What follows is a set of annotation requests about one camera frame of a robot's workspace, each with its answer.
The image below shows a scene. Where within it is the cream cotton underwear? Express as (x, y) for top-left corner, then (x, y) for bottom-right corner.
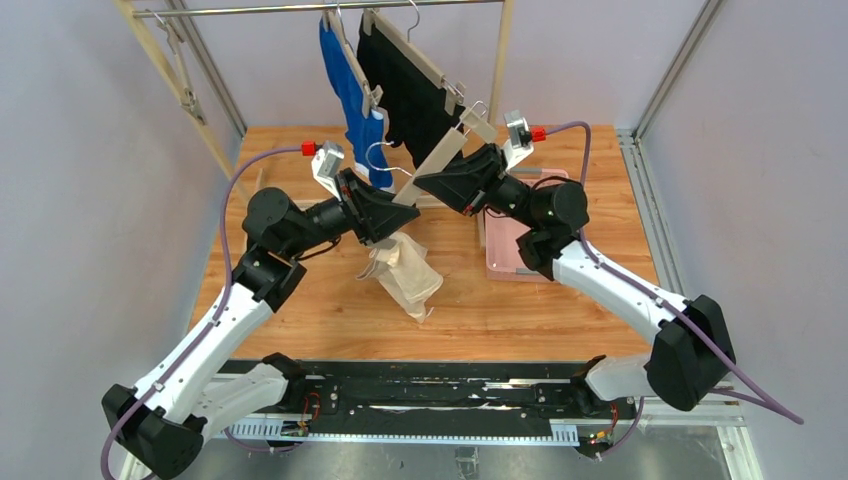
(356, 232), (444, 324)

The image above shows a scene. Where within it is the wooden clip hanger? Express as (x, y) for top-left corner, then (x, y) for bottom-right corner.
(367, 126), (468, 251)
(153, 13), (207, 125)

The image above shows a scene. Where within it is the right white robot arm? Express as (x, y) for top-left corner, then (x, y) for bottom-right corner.
(413, 144), (735, 414)

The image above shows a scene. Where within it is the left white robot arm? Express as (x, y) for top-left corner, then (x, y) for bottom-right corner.
(102, 169), (419, 479)

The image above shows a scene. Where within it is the blue underwear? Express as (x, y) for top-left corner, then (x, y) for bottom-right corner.
(319, 12), (395, 193)

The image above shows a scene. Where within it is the black underwear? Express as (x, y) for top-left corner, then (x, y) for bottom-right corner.
(357, 9), (465, 167)

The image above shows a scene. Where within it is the empty wooden clip hanger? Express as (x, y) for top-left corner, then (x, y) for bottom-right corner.
(153, 13), (207, 125)

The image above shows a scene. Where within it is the pink plastic basket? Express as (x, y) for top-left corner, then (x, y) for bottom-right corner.
(480, 167), (569, 283)

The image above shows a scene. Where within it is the wooden clothes rack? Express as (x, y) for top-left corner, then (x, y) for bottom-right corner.
(113, 0), (517, 220)

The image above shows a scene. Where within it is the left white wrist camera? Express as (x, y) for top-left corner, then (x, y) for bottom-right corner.
(310, 141), (345, 199)

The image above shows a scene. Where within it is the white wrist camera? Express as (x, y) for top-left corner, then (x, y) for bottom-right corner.
(310, 141), (345, 199)
(502, 110), (534, 171)

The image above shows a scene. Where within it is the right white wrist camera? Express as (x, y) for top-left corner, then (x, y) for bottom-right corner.
(502, 110), (534, 171)

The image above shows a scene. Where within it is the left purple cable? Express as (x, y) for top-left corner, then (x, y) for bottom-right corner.
(99, 140), (318, 480)

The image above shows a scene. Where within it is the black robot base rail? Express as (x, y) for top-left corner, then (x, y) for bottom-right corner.
(217, 360), (638, 449)

